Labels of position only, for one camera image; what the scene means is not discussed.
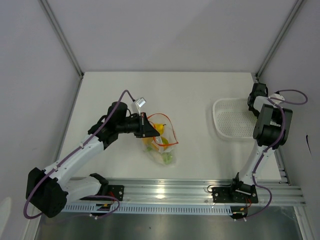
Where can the clear zip top bag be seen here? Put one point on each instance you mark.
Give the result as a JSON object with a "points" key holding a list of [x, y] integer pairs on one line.
{"points": [[161, 149]]}

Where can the white cauliflower with leaves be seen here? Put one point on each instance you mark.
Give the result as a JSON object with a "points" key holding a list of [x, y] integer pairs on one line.
{"points": [[165, 158]]}

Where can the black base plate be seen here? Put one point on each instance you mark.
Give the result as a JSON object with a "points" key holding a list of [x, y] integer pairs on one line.
{"points": [[116, 191], [222, 195]]}

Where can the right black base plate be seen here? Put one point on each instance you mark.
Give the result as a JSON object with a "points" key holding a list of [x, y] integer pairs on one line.
{"points": [[222, 195]]}

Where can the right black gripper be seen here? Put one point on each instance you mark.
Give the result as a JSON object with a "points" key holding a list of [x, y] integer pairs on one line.
{"points": [[256, 113]]}

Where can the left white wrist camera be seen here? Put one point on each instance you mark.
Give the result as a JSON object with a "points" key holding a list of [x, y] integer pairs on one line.
{"points": [[137, 105]]}

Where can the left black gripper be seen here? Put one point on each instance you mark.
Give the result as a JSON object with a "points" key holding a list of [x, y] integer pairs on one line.
{"points": [[145, 129]]}

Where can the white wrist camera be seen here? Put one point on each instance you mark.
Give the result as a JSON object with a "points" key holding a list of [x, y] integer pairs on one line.
{"points": [[276, 98], [137, 105]]}

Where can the white perforated plastic basket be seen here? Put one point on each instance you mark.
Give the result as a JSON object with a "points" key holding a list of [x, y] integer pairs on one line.
{"points": [[232, 119]]}

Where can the right aluminium frame post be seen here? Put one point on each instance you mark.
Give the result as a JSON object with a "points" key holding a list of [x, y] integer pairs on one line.
{"points": [[285, 27]]}

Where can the yellow green mango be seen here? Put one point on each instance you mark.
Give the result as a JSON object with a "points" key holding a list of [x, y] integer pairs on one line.
{"points": [[164, 144]]}

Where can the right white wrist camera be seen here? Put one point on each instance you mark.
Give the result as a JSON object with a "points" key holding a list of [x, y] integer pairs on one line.
{"points": [[276, 98]]}

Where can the orange pink peach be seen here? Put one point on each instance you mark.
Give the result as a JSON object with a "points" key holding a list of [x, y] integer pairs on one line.
{"points": [[149, 143]]}

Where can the white slotted cable duct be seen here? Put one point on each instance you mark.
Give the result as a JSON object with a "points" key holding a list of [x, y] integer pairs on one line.
{"points": [[160, 209]]}

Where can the aluminium mounting rail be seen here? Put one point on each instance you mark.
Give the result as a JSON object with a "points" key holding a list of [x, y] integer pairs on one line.
{"points": [[194, 192]]}

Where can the green apple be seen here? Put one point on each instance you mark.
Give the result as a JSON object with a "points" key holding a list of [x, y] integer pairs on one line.
{"points": [[148, 149]]}

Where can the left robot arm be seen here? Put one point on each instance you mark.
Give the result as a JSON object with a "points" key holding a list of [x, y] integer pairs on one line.
{"points": [[50, 189]]}

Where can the aluminium frame post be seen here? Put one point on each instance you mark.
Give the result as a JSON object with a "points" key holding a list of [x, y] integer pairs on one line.
{"points": [[57, 29], [285, 27]]}

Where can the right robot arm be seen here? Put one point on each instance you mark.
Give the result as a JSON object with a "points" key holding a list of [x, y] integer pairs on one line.
{"points": [[270, 132]]}

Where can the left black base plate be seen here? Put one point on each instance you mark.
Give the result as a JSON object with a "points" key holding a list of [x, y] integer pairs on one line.
{"points": [[116, 191]]}

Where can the left aluminium frame post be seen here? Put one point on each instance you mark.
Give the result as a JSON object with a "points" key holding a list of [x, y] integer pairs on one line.
{"points": [[57, 29]]}

